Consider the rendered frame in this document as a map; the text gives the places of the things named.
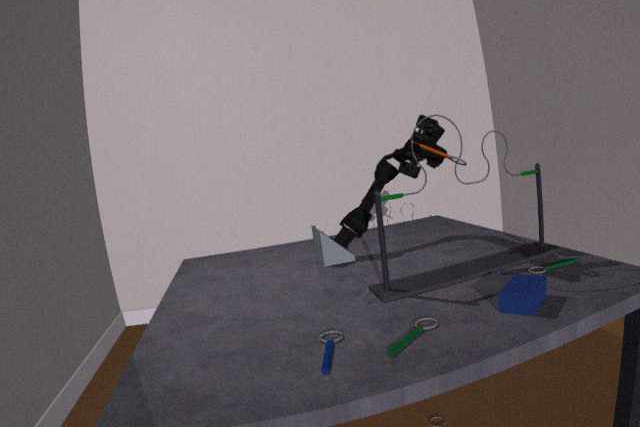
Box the blue handle with grey loop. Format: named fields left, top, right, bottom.
left=319, top=331, right=344, bottom=373

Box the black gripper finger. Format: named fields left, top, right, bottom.
left=413, top=131, right=432, bottom=146
left=405, top=143, right=426, bottom=161

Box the blue block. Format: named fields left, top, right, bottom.
left=499, top=274, right=547, bottom=317

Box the orange handle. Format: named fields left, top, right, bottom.
left=413, top=141, right=467, bottom=165

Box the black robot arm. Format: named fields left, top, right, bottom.
left=331, top=125, right=448, bottom=251

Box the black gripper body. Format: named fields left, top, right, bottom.
left=398, top=115, right=438, bottom=178

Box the green handle with grey loop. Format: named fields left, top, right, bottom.
left=387, top=318, right=439, bottom=357
left=528, top=258, right=578, bottom=274

